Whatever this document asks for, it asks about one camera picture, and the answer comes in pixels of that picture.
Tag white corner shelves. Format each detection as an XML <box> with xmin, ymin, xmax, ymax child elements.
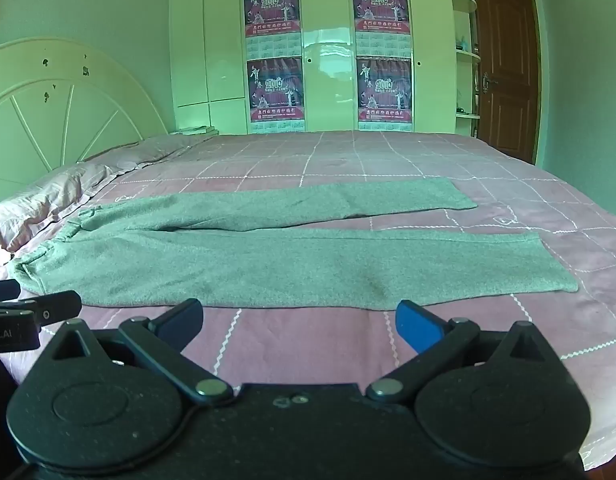
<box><xmin>448</xmin><ymin>0</ymin><xmax>482</xmax><ymax>137</ymax></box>

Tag grey pants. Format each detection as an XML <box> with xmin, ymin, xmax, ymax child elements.
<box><xmin>8</xmin><ymin>176</ymin><xmax>580</xmax><ymax>311</ymax></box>

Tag red wall poster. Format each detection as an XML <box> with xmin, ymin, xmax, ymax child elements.
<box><xmin>246</xmin><ymin>57</ymin><xmax>307</xmax><ymax>134</ymax></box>
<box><xmin>351</xmin><ymin>0</ymin><xmax>411</xmax><ymax>59</ymax></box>
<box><xmin>243</xmin><ymin>0</ymin><xmax>302</xmax><ymax>61</ymax></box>
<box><xmin>356</xmin><ymin>55</ymin><xmax>415</xmax><ymax>132</ymax></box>

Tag white bed headboard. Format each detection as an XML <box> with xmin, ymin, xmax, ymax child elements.
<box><xmin>0</xmin><ymin>36</ymin><xmax>169</xmax><ymax>209</ymax></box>

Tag brown wooden door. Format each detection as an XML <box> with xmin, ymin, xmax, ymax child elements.
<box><xmin>466</xmin><ymin>0</ymin><xmax>541</xmax><ymax>164</ymax></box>

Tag pink pillow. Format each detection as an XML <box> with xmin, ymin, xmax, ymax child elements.
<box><xmin>0</xmin><ymin>161</ymin><xmax>116</xmax><ymax>255</ymax></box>

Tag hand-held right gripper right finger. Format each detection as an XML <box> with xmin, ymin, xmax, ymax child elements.
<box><xmin>365</xmin><ymin>299</ymin><xmax>564</xmax><ymax>404</ymax></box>

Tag bed with pink checked sheet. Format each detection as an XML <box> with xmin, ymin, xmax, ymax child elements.
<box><xmin>0</xmin><ymin>130</ymin><xmax>616</xmax><ymax>472</ymax></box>

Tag white glossy wardrobe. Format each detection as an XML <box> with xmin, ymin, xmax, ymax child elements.
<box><xmin>169</xmin><ymin>0</ymin><xmax>459</xmax><ymax>137</ymax></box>

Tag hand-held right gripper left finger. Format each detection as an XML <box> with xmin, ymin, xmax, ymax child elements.
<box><xmin>38</xmin><ymin>298</ymin><xmax>235</xmax><ymax>407</ymax></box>

